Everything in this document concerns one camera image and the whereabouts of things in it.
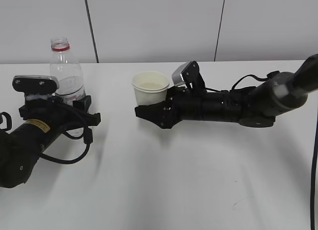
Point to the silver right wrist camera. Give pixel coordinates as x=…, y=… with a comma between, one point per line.
x=188, y=74

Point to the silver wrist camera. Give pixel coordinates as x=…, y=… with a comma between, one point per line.
x=188, y=74
x=35, y=86

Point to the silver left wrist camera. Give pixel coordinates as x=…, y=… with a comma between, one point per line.
x=35, y=86

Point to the clear water bottle red label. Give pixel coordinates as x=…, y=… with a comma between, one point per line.
x=66, y=68

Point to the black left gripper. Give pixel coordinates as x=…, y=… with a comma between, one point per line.
x=49, y=113

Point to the white paper cup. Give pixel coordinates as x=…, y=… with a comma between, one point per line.
x=150, y=87

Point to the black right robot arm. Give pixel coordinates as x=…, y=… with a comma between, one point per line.
x=252, y=106

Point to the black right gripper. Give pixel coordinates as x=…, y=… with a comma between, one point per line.
x=180, y=104

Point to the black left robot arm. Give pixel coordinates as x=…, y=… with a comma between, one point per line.
x=20, y=151

